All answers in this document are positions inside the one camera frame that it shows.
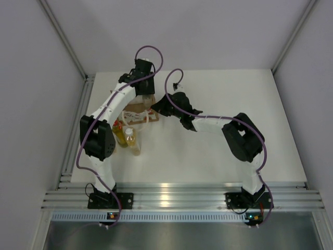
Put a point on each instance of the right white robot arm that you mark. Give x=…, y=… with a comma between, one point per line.
x=245, y=142

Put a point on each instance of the grey cap clear jar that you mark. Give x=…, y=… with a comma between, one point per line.
x=147, y=101

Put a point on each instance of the aluminium frame post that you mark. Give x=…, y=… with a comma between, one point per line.
x=295, y=32
x=62, y=36

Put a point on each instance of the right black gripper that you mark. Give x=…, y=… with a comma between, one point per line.
x=161, y=106

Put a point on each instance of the burlap watermelon canvas bag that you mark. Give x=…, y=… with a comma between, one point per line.
x=135, y=113

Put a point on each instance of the red cap yellow bottle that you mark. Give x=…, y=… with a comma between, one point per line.
x=117, y=129

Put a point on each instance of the left aluminium frame post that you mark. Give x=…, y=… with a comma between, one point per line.
x=62, y=36

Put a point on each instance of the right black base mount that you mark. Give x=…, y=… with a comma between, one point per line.
x=235, y=202

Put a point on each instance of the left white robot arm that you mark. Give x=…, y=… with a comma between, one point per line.
x=97, y=142

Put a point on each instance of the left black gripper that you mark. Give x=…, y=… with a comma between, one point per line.
x=150, y=90

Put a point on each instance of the white slotted cable duct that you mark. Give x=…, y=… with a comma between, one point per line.
x=140, y=216

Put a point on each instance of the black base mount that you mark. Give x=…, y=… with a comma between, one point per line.
x=108, y=201
x=235, y=202

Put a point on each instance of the right aluminium frame post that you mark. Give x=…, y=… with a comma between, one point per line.
x=295, y=32

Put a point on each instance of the white cap amber bottle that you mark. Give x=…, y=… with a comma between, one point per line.
x=132, y=141

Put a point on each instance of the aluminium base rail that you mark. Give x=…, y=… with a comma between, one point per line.
x=292, y=196

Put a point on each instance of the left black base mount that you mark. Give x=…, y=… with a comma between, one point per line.
x=108, y=201

